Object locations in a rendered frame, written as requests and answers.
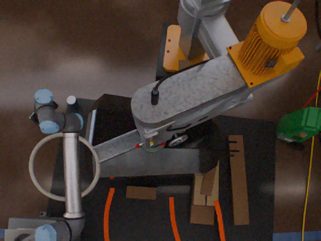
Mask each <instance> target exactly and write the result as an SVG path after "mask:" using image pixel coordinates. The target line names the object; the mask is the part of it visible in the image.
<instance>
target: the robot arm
mask: <svg viewBox="0 0 321 241"><path fill-rule="evenodd" d="M57 107H58V104H57V103H56V102H55V101H53V94H52V92H51V91H50V90H48V89H46V88H42V89H39V90H38V91H36V93H35V96H34V112H33V114H32V115H31V116H30V120H33V121H34V122H35V123H36V126H37V127H39V128H40V129H41V131H42V132H43V133H44V134H53V133H56V132H57V131H59V130H62V135H63V159H64V184H65V207H66V213H65V214H64V219H63V221H60V222H55V223H50V224H46V225H42V226H39V227H38V228H37V229H36V232H35V233H34V234H21V235H18V236H17V237H16V238H15V239H14V241H74V240H75V239H76V238H77V237H78V236H79V234H80V233H81V232H82V229H83V227H84V225H85V213H84V212H83V210H82V197H81V169H80V147H79V134H80V130H81V129H82V127H83V119H82V116H81V115H80V114H77V113H74V112H72V113H68V112H55V110H56V109H57Z"/></svg>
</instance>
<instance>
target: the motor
mask: <svg viewBox="0 0 321 241"><path fill-rule="evenodd" d="M290 7H291V4H290V3H287V2H281V1H278V2H276V1H274V2H271V3H269V4H267V5H266V6H265V7H263V9H262V11H261V13H260V15H259V17H258V18H257V19H256V21H255V22H254V24H253V26H252V28H251V30H250V32H249V33H248V36H247V37H246V39H245V41H241V42H239V43H237V44H234V45H231V46H229V47H226V49H227V51H228V52H229V54H230V55H231V57H232V59H233V61H234V63H235V64H236V66H237V68H238V69H239V71H240V72H241V74H242V76H243V78H244V80H245V82H246V83H247V85H248V86H249V88H251V87H255V86H257V85H259V84H261V83H263V82H266V81H268V80H271V79H273V78H276V77H278V76H280V75H283V74H285V73H287V72H288V71H289V70H291V69H293V68H295V67H296V66H297V65H298V64H299V63H300V62H301V61H302V60H303V59H304V56H303V54H302V52H301V51H300V50H299V47H295V46H297V44H298V42H299V41H300V40H301V39H302V37H303V36H304V35H305V33H306V30H307V23H306V19H305V18H304V16H303V14H302V13H301V11H300V10H298V9H297V8H295V10H294V11H293V13H292V14H291V16H290V21H289V22H288V23H284V22H282V21H281V18H280V17H281V16H282V15H283V14H286V13H287V12H288V10H289V8H290Z"/></svg>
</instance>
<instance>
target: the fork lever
mask: <svg viewBox="0 0 321 241"><path fill-rule="evenodd" d="M137 143H138V144H140V143H143V142H142V140H141V138H140V135H139V133H138V129H136V130H132V131H130V132H128V133H125V134H123V135H121V136H119V137H116V138H114V139H112V140H109V141H106V142H104V143H101V144H99V145H97V146H95V147H92V149H96V151H97V154H98V156H99V159H100V160H99V161H98V162H97V163H98V164H99V163H103V162H106V161H108V160H111V159H113V158H115V157H117V156H120V155H122V154H124V153H128V152H130V151H132V150H134V149H137V148H136V147H135V145H136V144H137Z"/></svg>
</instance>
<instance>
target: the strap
mask: <svg viewBox="0 0 321 241"><path fill-rule="evenodd" d="M114 190H115V189H114V188H111V190H110V192H109V195H108V198H107V203H106V206H105V211H104V236H105V241H109V230H108V216H109V207H110V204H111V201H112V198H113V193H114ZM169 204H170V216H171V223H172V227H173V233H174V237H175V240H176V241H180V237H179V233H178V230H177V225H176V222H175V209H174V197H169ZM214 204H215V209H216V213H217V216H218V226H219V230H220V239H221V241H225V237H224V235H225V234H224V228H223V221H222V214H221V208H220V205H219V202H218V200H217V201H214Z"/></svg>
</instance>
